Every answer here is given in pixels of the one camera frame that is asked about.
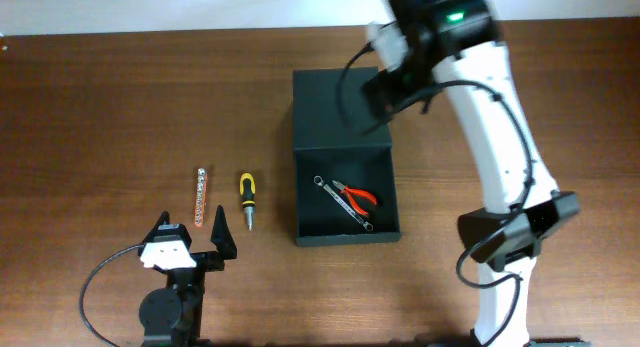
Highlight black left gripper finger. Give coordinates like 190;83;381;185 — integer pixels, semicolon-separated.
210;205;237;260
143;211;170;243

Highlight small orange pliers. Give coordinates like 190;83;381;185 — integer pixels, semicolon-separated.
332;180;378;216

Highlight silver ring wrench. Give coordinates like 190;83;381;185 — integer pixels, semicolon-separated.
314;176;373;232

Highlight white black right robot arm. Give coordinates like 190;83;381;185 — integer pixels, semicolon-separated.
292;0;579;346

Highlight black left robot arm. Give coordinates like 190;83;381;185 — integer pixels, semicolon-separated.
138;211;224;347

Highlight yellow black screwdriver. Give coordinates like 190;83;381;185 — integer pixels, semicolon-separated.
239;172;256;231

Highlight black open box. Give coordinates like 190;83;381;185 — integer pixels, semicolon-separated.
292;67;401;247

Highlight orange socket rail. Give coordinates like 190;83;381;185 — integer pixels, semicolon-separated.
194;168;208;227

